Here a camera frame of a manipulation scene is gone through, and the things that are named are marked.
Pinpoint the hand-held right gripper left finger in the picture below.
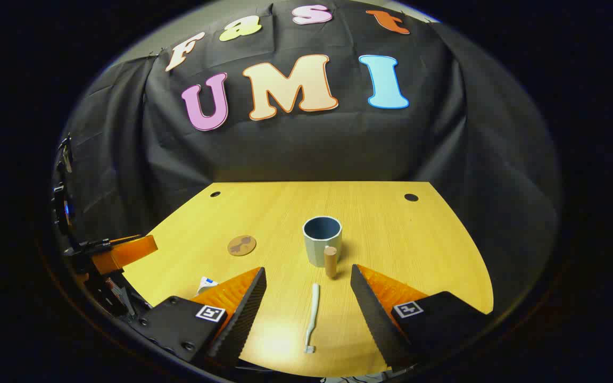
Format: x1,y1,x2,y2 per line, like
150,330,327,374
131,267,267,371

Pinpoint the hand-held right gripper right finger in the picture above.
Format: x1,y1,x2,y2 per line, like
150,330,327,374
350,264,493,372

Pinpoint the white toothpaste tube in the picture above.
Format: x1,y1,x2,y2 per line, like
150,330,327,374
196,277,220,297

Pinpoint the pale green toothbrush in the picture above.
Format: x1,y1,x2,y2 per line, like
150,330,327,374
304,283,321,354

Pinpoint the round brown coaster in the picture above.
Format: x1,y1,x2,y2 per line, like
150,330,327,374
227,235,257,257

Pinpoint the pale green cup wooden handle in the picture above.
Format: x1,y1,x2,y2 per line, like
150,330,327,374
302,216,343,278

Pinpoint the wooden desktop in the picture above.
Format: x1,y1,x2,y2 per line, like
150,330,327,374
123,181,494,378

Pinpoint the black backdrop cloth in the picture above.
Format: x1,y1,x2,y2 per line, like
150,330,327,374
54,0,560,320

